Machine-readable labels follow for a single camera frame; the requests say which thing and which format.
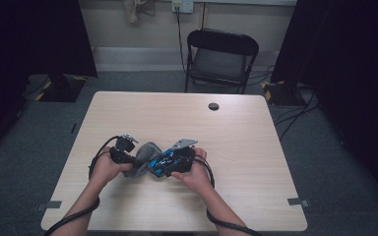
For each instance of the person's right hand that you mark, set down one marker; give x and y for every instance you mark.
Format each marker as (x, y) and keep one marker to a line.
(198, 178)

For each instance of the black curtain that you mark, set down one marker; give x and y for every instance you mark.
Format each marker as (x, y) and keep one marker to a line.
(351, 65)
(29, 39)

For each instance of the grey tape strip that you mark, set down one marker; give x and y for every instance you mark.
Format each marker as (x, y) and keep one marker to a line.
(297, 202)
(50, 205)

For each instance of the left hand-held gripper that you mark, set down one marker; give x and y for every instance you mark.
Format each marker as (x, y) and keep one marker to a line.
(123, 146)

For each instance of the black stand base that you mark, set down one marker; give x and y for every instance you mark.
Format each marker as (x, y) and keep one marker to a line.
(282, 95)
(62, 91)

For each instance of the grey towel cloth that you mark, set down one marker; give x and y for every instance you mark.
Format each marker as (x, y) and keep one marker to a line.
(146, 152)

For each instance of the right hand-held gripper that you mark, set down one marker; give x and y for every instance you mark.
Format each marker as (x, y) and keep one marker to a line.
(187, 160)

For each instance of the beige hanging cloth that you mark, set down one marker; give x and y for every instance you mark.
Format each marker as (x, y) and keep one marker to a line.
(134, 10)

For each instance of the blue toy car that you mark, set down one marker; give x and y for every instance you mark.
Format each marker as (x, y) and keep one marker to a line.
(160, 164)

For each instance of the person's left hand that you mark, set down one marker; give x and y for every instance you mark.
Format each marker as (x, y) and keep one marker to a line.
(105, 170)

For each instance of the white wall socket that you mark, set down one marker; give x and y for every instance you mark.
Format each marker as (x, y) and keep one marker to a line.
(185, 6)

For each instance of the thin brown pole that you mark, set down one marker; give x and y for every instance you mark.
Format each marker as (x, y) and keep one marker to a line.
(204, 16)

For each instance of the black folding chair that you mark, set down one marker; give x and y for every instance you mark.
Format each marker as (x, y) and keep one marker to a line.
(223, 42)

